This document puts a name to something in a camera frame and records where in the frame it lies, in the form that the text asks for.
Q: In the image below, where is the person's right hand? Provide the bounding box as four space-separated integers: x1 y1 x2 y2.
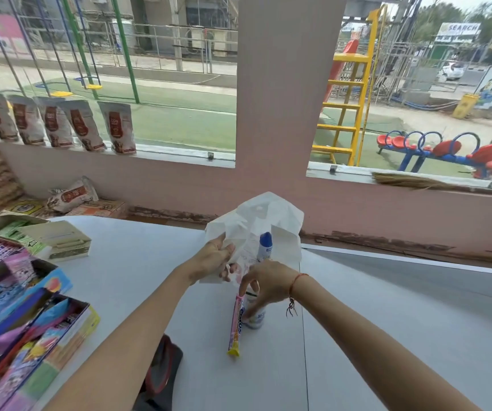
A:
238 260 306 321

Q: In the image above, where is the person's left hand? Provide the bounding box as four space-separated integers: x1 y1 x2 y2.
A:
185 233 236 286

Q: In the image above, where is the small white bottle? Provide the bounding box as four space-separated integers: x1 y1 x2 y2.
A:
245 290 269 330

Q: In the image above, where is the pink yellow candy tube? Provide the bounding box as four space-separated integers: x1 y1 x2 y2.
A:
227 294 247 357

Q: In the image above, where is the white plastic bag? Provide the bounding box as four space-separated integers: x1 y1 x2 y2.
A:
199 192 305 284

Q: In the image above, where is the person's left forearm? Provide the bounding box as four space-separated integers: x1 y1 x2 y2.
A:
43 264 196 411

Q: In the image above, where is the person's right forearm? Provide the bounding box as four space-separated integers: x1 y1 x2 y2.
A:
291 274 483 411

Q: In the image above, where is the blue-capped white bottle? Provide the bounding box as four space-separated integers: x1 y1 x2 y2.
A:
258 232 275 264

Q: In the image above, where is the black red pouch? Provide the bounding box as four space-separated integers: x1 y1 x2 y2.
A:
132 335 184 411

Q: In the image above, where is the orange cardboard box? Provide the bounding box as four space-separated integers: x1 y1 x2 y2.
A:
65 200 128 220

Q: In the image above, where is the crumpled white red snack pouch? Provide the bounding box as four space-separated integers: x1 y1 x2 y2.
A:
47 176 99 214

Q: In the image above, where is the cream lidded box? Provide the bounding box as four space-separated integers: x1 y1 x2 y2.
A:
17 220 93 263

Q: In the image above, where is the yellow playground ladder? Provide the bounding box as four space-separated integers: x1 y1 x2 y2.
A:
312 4 389 168

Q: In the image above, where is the straw broom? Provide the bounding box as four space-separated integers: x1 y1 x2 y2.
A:
372 171 492 194

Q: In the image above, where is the yellow printed box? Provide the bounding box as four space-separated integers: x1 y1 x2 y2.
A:
3 198 51 217

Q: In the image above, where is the pastel candy display box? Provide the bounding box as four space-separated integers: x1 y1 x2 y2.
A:
0 294 101 411

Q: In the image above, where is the red playground slide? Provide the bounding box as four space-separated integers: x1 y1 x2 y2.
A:
322 38 360 104

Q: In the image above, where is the open green cardboard box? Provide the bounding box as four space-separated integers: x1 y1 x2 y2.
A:
0 210 51 258

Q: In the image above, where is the pink candy display box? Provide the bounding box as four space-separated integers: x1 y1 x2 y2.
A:
0 232 59 301

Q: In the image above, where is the blue candy display box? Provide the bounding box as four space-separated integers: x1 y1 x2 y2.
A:
0 267 74 364

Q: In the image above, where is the blue red seesaw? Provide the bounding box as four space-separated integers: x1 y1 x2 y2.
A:
376 131 492 180

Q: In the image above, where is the yellow trash bin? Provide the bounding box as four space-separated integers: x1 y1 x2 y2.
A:
451 93 481 120

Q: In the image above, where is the white car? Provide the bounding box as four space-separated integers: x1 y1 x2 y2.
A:
440 60 468 81

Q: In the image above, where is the white roadside billboard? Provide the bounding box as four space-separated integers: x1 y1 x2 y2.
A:
435 21 482 43

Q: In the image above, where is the red thread bracelet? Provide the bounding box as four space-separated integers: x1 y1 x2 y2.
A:
286 273 311 319

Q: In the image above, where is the green blue swing frame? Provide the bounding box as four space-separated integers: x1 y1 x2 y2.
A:
0 0 140 106

